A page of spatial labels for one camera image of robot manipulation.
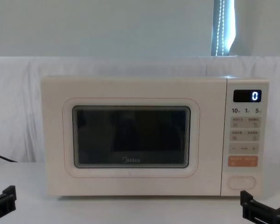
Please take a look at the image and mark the oven control panel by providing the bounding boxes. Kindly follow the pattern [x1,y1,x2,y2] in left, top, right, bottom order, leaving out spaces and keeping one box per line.
[220,78,270,196]

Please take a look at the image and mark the thin dark cable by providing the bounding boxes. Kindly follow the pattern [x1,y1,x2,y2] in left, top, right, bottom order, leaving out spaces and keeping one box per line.
[0,151,17,163]

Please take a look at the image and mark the white curtain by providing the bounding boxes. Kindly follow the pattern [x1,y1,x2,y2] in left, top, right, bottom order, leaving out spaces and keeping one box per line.
[0,0,280,58]

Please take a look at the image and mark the cream microwave oven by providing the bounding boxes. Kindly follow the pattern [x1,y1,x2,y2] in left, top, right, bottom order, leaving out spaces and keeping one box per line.
[40,76,270,199]

